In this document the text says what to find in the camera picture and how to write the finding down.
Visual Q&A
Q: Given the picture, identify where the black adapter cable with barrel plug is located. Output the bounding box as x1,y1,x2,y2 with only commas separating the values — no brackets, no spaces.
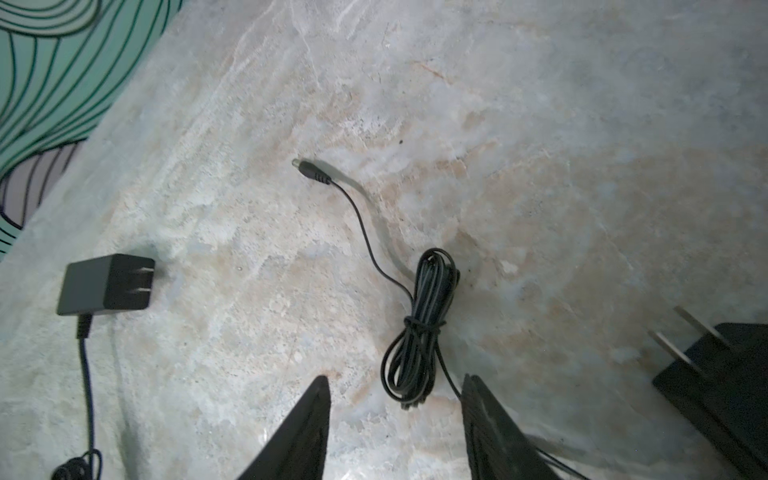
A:
291,157,592,480

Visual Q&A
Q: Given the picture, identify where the black wall power adapter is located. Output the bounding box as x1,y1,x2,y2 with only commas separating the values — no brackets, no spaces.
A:
650,306,767,479

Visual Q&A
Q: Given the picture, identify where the black power adapter with plug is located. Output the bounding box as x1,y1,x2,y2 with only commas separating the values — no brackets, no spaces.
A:
50,253,158,480

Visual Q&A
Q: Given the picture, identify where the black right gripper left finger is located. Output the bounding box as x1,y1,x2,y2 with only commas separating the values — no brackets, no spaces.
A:
239,375,331,480

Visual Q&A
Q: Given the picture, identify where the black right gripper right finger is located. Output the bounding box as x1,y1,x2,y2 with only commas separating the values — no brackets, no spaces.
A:
461,374,559,480

